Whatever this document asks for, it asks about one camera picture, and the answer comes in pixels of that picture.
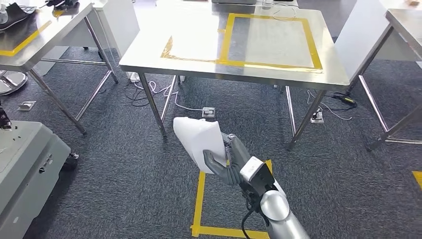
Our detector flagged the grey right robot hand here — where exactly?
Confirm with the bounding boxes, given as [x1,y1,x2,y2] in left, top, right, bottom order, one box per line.
[203,132,251,185]

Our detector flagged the white curved plastic part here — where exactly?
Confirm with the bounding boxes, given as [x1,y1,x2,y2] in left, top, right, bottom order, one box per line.
[173,116,228,175]

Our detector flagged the large yellow tape rectangle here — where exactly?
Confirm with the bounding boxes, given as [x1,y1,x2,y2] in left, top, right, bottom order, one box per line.
[215,13,324,72]

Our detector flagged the black power adapter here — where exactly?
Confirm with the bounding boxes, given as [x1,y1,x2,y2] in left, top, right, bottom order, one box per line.
[331,92,358,111]

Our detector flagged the torn yellow tape scrap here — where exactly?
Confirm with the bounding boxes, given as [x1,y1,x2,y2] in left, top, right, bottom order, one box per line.
[160,35,218,63]

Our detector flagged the stainless steel table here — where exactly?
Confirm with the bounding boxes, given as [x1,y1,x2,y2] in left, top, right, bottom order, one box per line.
[346,8,422,152]
[0,0,119,136]
[118,0,351,151]

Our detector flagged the grey desktop device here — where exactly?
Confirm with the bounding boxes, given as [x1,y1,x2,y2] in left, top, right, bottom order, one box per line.
[211,0,258,5]

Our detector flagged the white side panel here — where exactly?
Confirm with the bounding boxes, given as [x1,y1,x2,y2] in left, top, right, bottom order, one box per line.
[334,0,395,83]

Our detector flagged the white cabinet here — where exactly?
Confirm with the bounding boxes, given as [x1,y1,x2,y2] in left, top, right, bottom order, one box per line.
[92,0,141,59]

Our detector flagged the grey mobile base with column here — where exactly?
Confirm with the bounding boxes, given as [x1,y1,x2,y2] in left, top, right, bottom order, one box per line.
[0,120,80,239]

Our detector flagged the silver floor outlet plate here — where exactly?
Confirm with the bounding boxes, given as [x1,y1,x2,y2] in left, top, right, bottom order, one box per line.
[18,100,37,112]

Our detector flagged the black handheld tool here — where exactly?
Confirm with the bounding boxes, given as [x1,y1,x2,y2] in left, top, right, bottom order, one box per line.
[39,0,80,10]

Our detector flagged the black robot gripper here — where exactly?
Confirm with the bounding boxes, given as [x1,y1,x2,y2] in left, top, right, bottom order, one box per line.
[0,102,12,131]

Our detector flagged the chrome round stanchion base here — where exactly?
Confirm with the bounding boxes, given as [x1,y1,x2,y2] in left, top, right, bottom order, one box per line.
[0,71,29,96]

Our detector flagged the yellow tape strip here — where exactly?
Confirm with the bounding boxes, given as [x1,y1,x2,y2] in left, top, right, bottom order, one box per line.
[0,19,53,57]

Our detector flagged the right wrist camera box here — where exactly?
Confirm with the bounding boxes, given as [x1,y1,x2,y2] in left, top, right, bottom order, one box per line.
[239,156,276,199]

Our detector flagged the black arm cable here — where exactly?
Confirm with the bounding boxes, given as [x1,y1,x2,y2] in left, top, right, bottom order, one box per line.
[241,193,264,239]

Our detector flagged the white power cable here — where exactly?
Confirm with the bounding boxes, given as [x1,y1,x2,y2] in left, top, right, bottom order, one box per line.
[133,81,204,112]
[307,89,353,121]

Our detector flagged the black floor cables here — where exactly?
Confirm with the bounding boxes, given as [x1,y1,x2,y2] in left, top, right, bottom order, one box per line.
[123,82,151,108]

